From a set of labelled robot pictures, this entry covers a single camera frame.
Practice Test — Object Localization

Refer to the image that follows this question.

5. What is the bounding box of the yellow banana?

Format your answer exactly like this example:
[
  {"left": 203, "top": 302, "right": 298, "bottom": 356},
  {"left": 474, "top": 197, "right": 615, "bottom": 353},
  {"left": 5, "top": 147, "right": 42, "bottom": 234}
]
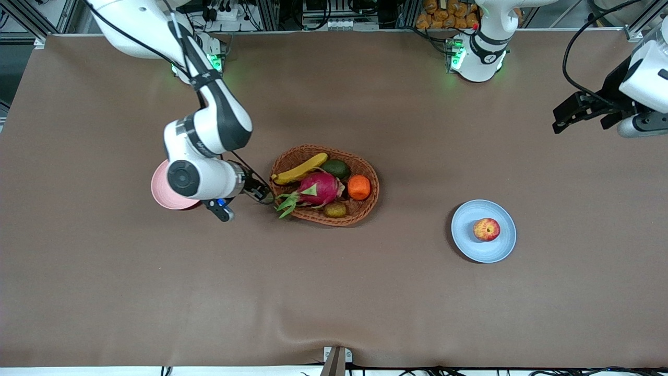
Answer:
[{"left": 271, "top": 152, "right": 329, "bottom": 185}]

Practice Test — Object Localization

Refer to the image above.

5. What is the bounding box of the red yellow apple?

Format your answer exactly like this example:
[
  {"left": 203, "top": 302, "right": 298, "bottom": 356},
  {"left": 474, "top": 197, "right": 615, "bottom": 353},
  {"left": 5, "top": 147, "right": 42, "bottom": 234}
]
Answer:
[{"left": 473, "top": 218, "right": 501, "bottom": 242}]

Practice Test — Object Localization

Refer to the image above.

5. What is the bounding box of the pink dragon fruit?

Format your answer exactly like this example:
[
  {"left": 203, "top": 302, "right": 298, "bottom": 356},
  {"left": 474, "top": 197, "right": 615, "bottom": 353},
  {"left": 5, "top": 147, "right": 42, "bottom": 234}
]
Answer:
[{"left": 268, "top": 171, "right": 346, "bottom": 219}]

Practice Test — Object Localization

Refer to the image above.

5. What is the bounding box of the green avocado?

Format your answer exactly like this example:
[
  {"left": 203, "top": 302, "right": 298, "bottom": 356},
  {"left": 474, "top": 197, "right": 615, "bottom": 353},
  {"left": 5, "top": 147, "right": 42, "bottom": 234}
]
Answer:
[{"left": 320, "top": 159, "right": 351, "bottom": 181}]

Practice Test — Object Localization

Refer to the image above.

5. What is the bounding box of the pink round plate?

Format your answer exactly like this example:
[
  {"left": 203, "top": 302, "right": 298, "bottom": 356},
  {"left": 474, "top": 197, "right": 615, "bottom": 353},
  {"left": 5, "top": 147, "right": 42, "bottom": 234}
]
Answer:
[{"left": 151, "top": 159, "right": 201, "bottom": 210}]

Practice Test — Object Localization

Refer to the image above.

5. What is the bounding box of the orange mandarin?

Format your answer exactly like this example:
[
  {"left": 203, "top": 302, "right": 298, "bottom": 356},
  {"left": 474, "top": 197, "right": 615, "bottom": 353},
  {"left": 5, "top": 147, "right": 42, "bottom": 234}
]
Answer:
[{"left": 348, "top": 175, "right": 372, "bottom": 201}]

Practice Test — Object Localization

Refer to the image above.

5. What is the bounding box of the brown wicker basket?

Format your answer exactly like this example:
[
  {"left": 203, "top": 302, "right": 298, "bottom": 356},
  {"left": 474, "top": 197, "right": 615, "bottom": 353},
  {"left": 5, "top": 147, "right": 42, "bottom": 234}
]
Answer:
[{"left": 268, "top": 144, "right": 380, "bottom": 227}]

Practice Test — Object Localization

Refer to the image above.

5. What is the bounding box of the brown table cover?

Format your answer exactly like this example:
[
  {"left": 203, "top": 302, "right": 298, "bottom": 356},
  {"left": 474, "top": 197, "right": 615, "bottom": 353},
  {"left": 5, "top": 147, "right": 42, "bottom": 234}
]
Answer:
[{"left": 0, "top": 29, "right": 668, "bottom": 369}]

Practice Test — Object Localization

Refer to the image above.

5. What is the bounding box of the bag of orange fruit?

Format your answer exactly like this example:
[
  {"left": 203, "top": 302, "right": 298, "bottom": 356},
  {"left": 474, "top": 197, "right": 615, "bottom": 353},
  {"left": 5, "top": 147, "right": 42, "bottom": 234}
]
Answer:
[{"left": 416, "top": 0, "right": 481, "bottom": 29}]

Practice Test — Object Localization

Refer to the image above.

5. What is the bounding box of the blue round plate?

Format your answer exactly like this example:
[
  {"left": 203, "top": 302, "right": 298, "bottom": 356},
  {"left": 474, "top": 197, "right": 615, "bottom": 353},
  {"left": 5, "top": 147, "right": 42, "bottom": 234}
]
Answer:
[{"left": 451, "top": 199, "right": 517, "bottom": 263}]

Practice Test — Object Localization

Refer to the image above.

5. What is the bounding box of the white power strip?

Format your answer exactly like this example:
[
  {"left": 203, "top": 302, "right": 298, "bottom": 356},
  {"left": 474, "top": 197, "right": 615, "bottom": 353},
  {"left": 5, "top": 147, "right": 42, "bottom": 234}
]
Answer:
[{"left": 201, "top": 3, "right": 246, "bottom": 21}]

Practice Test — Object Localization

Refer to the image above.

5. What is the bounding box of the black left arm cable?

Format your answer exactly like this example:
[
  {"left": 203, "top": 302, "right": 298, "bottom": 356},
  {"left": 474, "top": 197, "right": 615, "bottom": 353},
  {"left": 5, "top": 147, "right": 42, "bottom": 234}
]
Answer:
[{"left": 563, "top": 0, "right": 642, "bottom": 105}]

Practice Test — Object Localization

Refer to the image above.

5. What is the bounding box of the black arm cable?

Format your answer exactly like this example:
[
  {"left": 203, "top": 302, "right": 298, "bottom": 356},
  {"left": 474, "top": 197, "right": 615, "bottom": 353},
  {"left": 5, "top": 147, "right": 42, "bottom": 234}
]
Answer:
[
  {"left": 86, "top": 0, "right": 275, "bottom": 204},
  {"left": 563, "top": 0, "right": 642, "bottom": 105}
]

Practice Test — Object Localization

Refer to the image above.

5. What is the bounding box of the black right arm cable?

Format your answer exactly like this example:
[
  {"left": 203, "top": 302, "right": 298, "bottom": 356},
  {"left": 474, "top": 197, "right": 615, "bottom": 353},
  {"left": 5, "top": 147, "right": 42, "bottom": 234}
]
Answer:
[{"left": 86, "top": 0, "right": 275, "bottom": 204}]

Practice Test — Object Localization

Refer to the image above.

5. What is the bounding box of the metal table edge bracket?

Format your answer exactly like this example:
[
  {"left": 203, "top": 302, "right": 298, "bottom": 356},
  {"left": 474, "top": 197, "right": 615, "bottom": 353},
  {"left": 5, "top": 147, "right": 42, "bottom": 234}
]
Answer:
[{"left": 323, "top": 346, "right": 353, "bottom": 376}]

